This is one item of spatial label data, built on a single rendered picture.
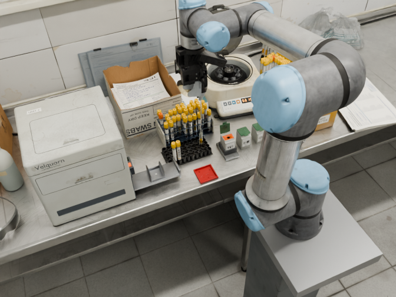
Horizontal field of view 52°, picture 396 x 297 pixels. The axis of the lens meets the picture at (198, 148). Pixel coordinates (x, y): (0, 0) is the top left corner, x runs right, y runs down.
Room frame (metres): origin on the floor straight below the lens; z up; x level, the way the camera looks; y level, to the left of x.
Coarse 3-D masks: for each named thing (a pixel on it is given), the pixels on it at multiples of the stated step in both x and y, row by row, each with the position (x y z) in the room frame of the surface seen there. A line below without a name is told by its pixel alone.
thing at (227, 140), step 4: (228, 132) 1.07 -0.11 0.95; (220, 136) 1.06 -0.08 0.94; (224, 136) 1.05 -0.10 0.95; (228, 136) 1.05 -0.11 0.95; (232, 136) 1.04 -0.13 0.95; (220, 140) 1.06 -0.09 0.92; (224, 140) 1.03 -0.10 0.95; (228, 140) 1.03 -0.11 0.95; (232, 140) 1.03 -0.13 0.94; (224, 144) 1.03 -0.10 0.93; (228, 144) 1.02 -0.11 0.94; (232, 144) 1.02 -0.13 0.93; (228, 148) 1.02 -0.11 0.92
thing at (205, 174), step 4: (208, 164) 0.97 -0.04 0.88; (200, 168) 0.96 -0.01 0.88; (204, 168) 0.96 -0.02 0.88; (208, 168) 0.96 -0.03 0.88; (212, 168) 0.96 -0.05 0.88; (196, 172) 0.94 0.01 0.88; (200, 172) 0.94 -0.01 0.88; (204, 172) 0.94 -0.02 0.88; (208, 172) 0.94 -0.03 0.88; (212, 172) 0.94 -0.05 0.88; (196, 176) 0.93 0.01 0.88; (200, 176) 0.92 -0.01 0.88; (204, 176) 0.92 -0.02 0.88; (208, 176) 0.92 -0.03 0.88; (212, 176) 0.92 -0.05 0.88; (216, 176) 0.92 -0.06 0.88; (200, 180) 0.90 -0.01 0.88; (204, 180) 0.90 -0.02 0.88; (208, 180) 0.90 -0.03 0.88
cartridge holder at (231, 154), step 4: (216, 144) 1.07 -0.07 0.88; (220, 144) 1.05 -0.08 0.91; (220, 148) 1.04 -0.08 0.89; (224, 148) 1.02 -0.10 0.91; (232, 148) 1.02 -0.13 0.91; (236, 148) 1.03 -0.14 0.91; (220, 152) 1.04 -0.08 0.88; (224, 152) 1.01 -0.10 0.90; (228, 152) 1.01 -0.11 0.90; (232, 152) 1.02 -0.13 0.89; (236, 152) 1.02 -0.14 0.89; (224, 156) 1.01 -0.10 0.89; (228, 156) 1.00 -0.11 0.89; (232, 156) 1.00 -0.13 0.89; (236, 156) 1.01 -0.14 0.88
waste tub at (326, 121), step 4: (332, 112) 1.15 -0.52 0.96; (336, 112) 1.16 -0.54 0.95; (324, 116) 1.14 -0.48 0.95; (328, 116) 1.15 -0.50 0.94; (332, 116) 1.15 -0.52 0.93; (320, 120) 1.14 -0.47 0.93; (324, 120) 1.14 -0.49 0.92; (328, 120) 1.15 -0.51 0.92; (332, 120) 1.15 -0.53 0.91; (320, 124) 1.14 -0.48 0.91; (324, 124) 1.14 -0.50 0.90; (328, 124) 1.15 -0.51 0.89; (332, 124) 1.16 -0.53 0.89; (316, 128) 1.13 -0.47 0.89; (320, 128) 1.14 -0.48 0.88
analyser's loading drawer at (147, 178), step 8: (152, 168) 0.93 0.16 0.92; (160, 168) 0.92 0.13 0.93; (168, 168) 0.94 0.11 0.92; (176, 168) 0.93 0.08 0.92; (136, 176) 0.90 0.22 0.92; (144, 176) 0.90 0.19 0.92; (152, 176) 0.90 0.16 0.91; (160, 176) 0.90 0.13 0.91; (168, 176) 0.90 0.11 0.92; (176, 176) 0.90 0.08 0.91; (136, 184) 0.87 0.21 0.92; (144, 184) 0.87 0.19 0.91; (152, 184) 0.87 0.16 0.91
